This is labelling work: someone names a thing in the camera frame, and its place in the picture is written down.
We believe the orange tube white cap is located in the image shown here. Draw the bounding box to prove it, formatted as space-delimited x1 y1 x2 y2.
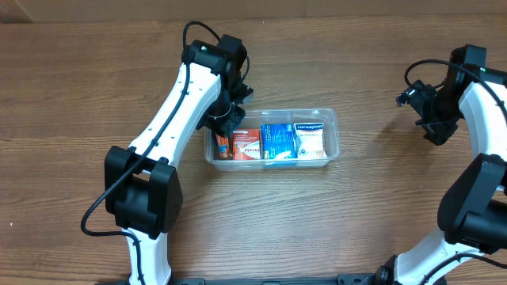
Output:
215 134 231 159

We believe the red medicine box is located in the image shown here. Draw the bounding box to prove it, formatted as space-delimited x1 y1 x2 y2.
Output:
233 128 261 161

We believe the clear plastic container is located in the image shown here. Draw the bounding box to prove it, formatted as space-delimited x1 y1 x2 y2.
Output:
204 108 340 171

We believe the blue VapoDrops lozenge box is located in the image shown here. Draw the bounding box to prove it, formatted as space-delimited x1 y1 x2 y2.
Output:
261 123 296 160

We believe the white Hansaplast plaster box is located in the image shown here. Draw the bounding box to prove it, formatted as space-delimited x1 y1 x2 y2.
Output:
294 123 327 159

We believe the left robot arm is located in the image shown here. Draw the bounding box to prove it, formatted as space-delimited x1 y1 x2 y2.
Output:
105 34 253 284

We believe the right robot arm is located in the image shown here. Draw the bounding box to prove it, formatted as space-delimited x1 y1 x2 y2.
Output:
365 44 506 284

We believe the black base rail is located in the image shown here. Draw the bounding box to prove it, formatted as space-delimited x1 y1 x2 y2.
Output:
94 272 381 285

